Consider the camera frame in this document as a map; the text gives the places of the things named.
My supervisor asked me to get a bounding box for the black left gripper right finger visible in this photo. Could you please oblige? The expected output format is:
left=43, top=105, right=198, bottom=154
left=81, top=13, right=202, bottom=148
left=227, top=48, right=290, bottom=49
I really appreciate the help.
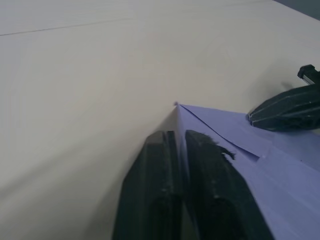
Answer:
left=184, top=129, right=275, bottom=240

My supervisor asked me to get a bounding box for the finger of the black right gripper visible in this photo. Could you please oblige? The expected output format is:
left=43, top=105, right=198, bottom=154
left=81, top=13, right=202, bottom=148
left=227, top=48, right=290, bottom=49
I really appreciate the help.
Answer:
left=248, top=84, right=320, bottom=119
left=249, top=101, right=320, bottom=133

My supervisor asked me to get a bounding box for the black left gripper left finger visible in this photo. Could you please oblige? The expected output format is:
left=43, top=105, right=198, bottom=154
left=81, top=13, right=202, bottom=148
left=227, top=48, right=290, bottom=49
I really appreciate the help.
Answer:
left=112, top=130, right=189, bottom=240

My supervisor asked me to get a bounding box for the purple paper sheet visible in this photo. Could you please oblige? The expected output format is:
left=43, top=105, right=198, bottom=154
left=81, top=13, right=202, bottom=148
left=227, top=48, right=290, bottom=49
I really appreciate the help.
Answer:
left=173, top=101, right=320, bottom=240

